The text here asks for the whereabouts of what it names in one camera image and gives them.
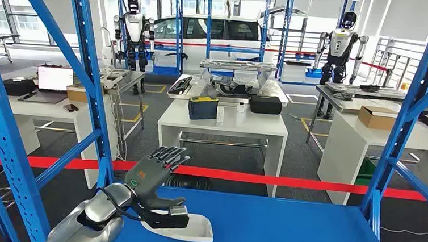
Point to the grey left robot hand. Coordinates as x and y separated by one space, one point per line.
145 179

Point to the white curved plastic part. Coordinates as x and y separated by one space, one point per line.
199 230

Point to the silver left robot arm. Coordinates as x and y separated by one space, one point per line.
106 207

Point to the blue steel shelf rack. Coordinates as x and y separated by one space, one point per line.
247 232

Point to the black car trim part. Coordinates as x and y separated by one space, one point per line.
235 89

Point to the steel sheet metal part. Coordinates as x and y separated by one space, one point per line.
236 65
367 91

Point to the black ribbed round base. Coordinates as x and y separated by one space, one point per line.
187 183

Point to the blue yellow tool bag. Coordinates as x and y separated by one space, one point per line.
201 110

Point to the small white carton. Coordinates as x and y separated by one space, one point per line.
220 116

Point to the black slotted tray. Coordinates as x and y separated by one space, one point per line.
180 85

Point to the steel table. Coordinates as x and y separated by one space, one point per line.
132 78
272 90
351 103

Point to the black phone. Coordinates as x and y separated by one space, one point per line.
71 107

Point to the white plastic device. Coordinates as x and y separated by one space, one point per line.
111 79

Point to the small cardboard box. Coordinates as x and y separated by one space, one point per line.
76 95

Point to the white plastic bottle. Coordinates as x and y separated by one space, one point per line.
240 116

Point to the red barrier tape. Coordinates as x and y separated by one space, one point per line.
270 180
372 65

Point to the white table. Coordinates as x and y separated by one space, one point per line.
259 125
30 109
343 163

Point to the black desk mat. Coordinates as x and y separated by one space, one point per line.
46 98

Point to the white car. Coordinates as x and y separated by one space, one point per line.
192 58

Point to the white screen laptop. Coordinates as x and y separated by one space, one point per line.
55 79

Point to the black hard case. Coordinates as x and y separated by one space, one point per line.
266 105

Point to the black white humanoid robot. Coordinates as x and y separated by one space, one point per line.
134 24

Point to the blue storage rack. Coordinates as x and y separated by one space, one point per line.
287 27
209 21
179 27

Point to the black soft bag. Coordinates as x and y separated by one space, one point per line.
18 87

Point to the white cabinet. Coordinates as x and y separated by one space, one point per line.
294 73

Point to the blue plastic crate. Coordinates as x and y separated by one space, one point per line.
313 73

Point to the steel trolley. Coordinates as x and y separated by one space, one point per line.
5 37

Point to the green plastic crate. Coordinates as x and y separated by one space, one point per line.
365 172

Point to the open cardboard box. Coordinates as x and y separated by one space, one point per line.
376 120

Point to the silver black humanoid robot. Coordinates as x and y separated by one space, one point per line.
341 42

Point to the steel railing fence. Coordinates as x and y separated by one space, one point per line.
392 53

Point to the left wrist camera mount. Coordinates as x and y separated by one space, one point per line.
169 220

